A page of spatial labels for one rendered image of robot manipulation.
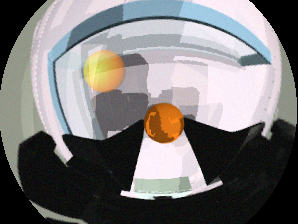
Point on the clear v-shaped low wall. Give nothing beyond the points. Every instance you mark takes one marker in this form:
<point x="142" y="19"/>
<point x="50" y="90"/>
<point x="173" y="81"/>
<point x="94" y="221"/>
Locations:
<point x="142" y="36"/>

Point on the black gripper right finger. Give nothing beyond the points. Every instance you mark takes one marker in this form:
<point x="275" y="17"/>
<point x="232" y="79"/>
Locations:
<point x="215" y="148"/>

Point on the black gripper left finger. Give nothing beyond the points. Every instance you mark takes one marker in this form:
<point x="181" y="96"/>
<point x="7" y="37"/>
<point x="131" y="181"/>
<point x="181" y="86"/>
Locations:
<point x="118" y="154"/>

